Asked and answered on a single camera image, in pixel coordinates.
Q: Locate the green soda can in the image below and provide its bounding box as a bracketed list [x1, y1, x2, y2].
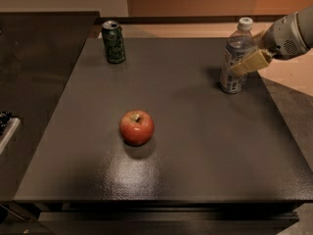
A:
[102, 21, 126, 64]

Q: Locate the dark drawer front under table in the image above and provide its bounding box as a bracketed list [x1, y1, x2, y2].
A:
[39, 211, 299, 235]

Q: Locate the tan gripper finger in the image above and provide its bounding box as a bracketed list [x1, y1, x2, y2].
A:
[230, 49, 273, 76]
[252, 30, 265, 47]

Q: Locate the clear plastic water bottle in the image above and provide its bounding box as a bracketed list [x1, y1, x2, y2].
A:
[220, 17, 256, 94]

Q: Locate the red apple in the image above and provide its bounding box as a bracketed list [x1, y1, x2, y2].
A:
[119, 110, 155, 146]

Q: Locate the dark side counter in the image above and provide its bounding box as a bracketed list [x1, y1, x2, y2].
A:
[0, 11, 100, 203]

